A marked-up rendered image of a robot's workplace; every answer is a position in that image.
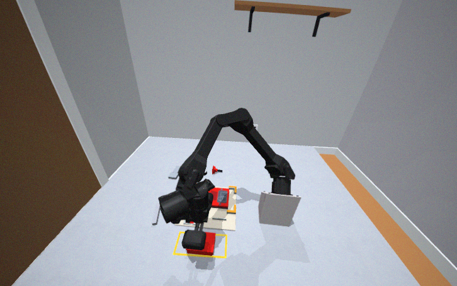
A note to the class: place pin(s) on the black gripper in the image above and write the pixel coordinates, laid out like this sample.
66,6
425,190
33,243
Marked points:
195,239

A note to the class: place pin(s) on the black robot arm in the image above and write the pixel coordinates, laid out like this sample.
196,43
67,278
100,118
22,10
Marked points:
190,192

